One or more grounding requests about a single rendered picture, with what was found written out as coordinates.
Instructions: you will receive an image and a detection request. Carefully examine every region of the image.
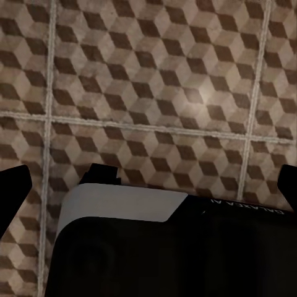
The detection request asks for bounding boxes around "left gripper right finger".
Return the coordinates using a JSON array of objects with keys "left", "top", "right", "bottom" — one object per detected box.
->
[{"left": 277, "top": 164, "right": 297, "bottom": 214}]

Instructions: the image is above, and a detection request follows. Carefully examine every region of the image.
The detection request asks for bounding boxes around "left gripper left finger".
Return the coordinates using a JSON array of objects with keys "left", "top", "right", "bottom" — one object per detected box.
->
[{"left": 0, "top": 165, "right": 32, "bottom": 239}]

